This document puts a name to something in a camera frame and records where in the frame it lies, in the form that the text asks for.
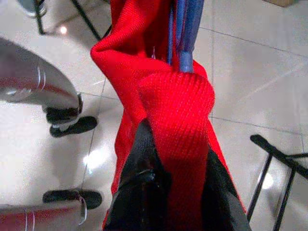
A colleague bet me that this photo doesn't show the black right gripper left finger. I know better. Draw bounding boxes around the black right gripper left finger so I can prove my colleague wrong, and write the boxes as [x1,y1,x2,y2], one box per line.
[103,120,173,231]

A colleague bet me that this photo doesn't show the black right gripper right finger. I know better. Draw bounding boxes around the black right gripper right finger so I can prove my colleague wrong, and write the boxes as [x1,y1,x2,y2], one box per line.
[201,144,252,231]

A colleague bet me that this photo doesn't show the red polo shirt blue collar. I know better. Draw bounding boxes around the red polo shirt blue collar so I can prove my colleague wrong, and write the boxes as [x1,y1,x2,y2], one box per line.
[90,0,249,231]

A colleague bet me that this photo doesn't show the purple wire hanger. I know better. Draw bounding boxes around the purple wire hanger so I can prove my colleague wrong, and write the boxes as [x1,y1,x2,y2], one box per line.
[166,0,205,73]

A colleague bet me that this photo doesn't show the chrome clothes rack black base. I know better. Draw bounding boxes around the chrome clothes rack black base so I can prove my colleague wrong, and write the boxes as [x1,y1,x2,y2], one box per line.
[246,134,308,231]

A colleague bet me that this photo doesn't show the silver robot right leg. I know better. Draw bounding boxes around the silver robot right leg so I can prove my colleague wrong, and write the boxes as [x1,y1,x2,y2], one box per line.
[0,195,88,231]

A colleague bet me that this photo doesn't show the black robot left foot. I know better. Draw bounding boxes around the black robot left foot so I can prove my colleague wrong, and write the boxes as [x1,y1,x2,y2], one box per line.
[45,107,98,139]

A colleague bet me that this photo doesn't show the black table frame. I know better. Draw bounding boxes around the black table frame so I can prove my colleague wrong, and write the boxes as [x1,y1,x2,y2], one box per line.
[33,0,114,42]

